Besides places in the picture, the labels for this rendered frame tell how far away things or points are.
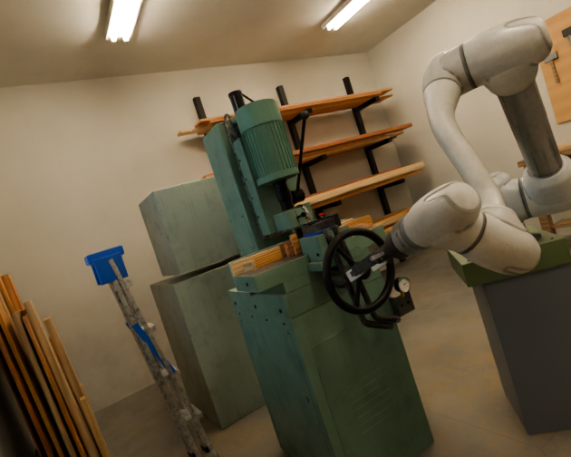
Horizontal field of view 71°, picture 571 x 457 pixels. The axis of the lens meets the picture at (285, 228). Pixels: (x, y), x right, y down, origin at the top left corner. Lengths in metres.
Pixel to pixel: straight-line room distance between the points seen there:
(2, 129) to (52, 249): 1.02
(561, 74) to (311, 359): 3.65
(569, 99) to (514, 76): 3.20
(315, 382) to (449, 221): 0.86
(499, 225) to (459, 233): 0.10
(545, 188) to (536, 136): 0.22
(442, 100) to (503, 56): 0.18
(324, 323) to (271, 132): 0.74
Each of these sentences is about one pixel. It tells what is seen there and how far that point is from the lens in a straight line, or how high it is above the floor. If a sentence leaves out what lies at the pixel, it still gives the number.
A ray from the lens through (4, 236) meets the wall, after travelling 3.77.
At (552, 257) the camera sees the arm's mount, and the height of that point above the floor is 0.63.
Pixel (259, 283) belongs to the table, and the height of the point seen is 0.87.
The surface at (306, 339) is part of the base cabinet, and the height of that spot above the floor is 0.62.
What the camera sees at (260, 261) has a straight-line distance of 1.54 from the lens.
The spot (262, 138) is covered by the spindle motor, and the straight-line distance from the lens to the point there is 1.57.
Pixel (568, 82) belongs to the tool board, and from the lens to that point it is 4.49.
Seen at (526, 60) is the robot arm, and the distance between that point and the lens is 1.28.
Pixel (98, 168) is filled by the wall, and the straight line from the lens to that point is 3.88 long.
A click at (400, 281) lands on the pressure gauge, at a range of 1.63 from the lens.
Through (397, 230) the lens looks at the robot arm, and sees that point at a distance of 0.95.
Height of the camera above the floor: 1.08
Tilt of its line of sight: 3 degrees down
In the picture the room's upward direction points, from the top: 18 degrees counter-clockwise
